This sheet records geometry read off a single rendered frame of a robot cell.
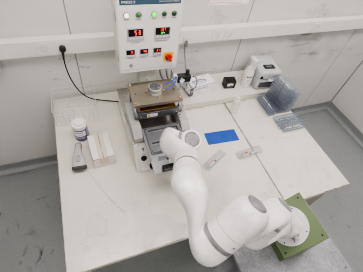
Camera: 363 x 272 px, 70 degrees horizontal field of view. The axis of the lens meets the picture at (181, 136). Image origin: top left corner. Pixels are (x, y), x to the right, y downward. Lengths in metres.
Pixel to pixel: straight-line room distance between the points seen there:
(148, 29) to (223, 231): 1.03
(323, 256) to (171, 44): 1.37
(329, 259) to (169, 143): 1.09
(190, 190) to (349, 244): 2.21
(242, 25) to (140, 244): 1.57
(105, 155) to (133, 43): 0.62
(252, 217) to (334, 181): 1.31
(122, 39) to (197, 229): 1.00
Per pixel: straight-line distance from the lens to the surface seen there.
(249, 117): 1.98
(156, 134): 1.41
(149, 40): 1.42
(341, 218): 2.83
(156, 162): 1.32
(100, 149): 1.54
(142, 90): 1.46
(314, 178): 1.86
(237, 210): 0.67
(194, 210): 0.68
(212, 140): 1.74
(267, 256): 1.50
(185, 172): 0.70
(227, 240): 0.69
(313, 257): 1.62
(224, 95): 2.02
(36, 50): 1.74
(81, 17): 1.70
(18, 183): 2.58
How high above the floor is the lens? 2.08
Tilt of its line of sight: 51 degrees down
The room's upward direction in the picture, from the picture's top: 11 degrees clockwise
